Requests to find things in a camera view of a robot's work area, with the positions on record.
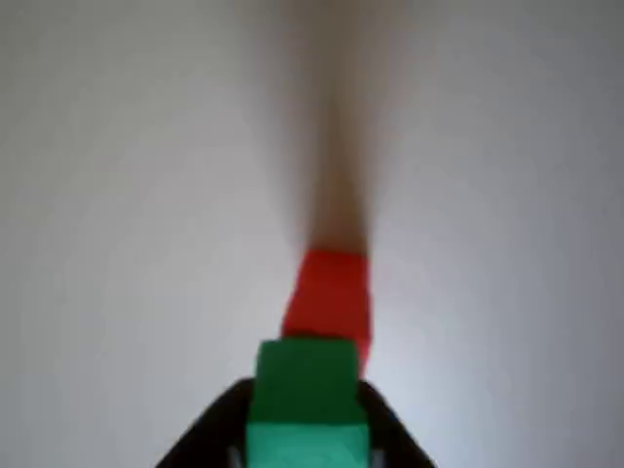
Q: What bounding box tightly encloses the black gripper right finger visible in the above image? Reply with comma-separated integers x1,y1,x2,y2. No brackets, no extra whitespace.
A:
357,378,441,468

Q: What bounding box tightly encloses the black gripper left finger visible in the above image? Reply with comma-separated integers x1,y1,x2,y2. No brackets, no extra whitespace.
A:
154,376,255,468

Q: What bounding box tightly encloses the green cube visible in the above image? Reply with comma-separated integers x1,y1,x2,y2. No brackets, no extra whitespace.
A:
245,338,371,468

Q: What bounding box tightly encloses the red cube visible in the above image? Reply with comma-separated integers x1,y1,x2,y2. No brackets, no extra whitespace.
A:
291,249,371,299
281,292,376,377

